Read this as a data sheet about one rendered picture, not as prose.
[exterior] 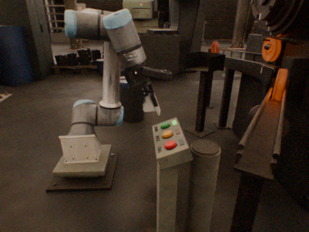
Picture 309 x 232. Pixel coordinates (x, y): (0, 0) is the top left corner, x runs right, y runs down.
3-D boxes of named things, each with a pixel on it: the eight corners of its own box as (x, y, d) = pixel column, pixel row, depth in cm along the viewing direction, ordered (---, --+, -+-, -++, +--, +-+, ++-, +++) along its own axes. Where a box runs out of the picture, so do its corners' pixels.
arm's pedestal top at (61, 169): (52, 177, 138) (51, 172, 136) (69, 149, 167) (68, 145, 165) (104, 176, 138) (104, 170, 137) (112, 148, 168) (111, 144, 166)
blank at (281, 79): (277, 107, 106) (269, 106, 107) (284, 77, 108) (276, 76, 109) (282, 97, 92) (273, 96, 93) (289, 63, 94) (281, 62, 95)
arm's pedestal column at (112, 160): (46, 192, 137) (43, 181, 134) (67, 155, 173) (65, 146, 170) (110, 190, 138) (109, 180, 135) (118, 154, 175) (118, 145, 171)
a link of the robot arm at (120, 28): (126, 7, 74) (129, 4, 65) (140, 44, 79) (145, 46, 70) (100, 18, 73) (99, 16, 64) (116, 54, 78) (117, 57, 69)
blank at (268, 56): (267, 38, 144) (261, 38, 144) (282, 32, 129) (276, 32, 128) (265, 63, 146) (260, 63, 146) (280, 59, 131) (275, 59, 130)
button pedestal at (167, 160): (176, 223, 116) (183, 116, 90) (186, 271, 94) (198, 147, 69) (147, 224, 115) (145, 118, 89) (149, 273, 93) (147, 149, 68)
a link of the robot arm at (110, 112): (97, 120, 164) (100, 9, 134) (121, 121, 168) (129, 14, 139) (97, 130, 151) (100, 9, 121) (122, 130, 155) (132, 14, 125)
